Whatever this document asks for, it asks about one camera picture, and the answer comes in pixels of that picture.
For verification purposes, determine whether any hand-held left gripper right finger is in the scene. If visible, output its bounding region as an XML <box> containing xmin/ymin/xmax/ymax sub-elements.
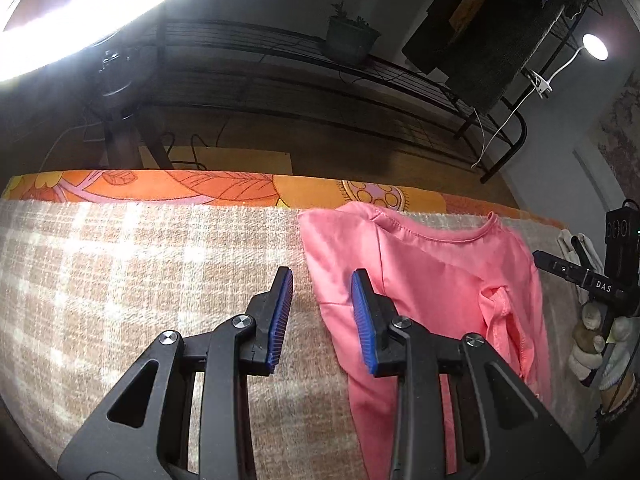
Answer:
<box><xmin>350</xmin><ymin>268</ymin><xmax>586</xmax><ymax>480</ymax></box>

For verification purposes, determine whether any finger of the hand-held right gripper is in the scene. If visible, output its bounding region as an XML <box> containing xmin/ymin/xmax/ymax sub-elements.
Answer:
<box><xmin>532</xmin><ymin>250</ymin><xmax>586</xmax><ymax>286</ymax></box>

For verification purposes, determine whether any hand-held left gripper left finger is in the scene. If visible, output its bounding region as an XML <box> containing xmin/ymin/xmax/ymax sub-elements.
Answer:
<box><xmin>56</xmin><ymin>266</ymin><xmax>294</xmax><ymax>480</ymax></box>

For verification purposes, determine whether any pink t-shirt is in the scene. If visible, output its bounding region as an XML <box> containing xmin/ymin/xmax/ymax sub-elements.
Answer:
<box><xmin>298</xmin><ymin>201</ymin><xmax>553</xmax><ymax>480</ymax></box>

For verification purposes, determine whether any black metal clothes rack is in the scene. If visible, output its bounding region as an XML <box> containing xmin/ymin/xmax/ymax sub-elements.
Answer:
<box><xmin>82</xmin><ymin>0</ymin><xmax>606</xmax><ymax>161</ymax></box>

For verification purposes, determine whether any person's right hand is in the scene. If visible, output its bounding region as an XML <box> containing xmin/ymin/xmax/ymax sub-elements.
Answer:
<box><xmin>570</xmin><ymin>300</ymin><xmax>640</xmax><ymax>393</ymax></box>

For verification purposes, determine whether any orange floral bed sheet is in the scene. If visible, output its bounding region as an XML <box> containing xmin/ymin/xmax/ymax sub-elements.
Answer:
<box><xmin>0</xmin><ymin>170</ymin><xmax>566</xmax><ymax>228</ymax></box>

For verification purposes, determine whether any beige plaid blanket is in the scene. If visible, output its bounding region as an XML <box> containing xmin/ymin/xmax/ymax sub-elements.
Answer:
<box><xmin>0</xmin><ymin>199</ymin><xmax>601</xmax><ymax>480</ymax></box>

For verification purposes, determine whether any white clip lamp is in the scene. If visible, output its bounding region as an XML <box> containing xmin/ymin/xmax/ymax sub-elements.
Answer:
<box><xmin>525</xmin><ymin>33</ymin><xmax>609</xmax><ymax>98</ymax></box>

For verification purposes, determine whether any brown plaid coat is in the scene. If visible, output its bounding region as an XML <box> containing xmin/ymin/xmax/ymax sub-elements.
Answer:
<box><xmin>447</xmin><ymin>0</ymin><xmax>593</xmax><ymax>116</ymax></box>

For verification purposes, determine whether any yellow scarf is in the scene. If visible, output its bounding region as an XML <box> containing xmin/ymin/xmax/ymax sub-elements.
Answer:
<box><xmin>449</xmin><ymin>0</ymin><xmax>488</xmax><ymax>33</ymax></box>

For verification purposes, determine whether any potted plant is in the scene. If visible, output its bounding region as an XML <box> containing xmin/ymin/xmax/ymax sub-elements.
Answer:
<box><xmin>325</xmin><ymin>1</ymin><xmax>382</xmax><ymax>66</ymax></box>

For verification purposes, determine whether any landscape wall painting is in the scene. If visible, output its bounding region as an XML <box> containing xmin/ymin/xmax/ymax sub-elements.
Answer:
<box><xmin>587</xmin><ymin>67</ymin><xmax>640</xmax><ymax>201</ymax></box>

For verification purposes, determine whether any black metal chair frame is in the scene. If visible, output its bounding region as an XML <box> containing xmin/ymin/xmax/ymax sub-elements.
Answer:
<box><xmin>455</xmin><ymin>105</ymin><xmax>528</xmax><ymax>184</ymax></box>

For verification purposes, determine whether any white lamp cable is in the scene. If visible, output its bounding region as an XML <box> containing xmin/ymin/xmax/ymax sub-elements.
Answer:
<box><xmin>470</xmin><ymin>87</ymin><xmax>538</xmax><ymax>171</ymax></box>

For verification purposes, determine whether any ring light tripod stand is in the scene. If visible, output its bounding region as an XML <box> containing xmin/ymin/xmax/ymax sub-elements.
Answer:
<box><xmin>80</xmin><ymin>45</ymin><xmax>176</xmax><ymax>171</ymax></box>

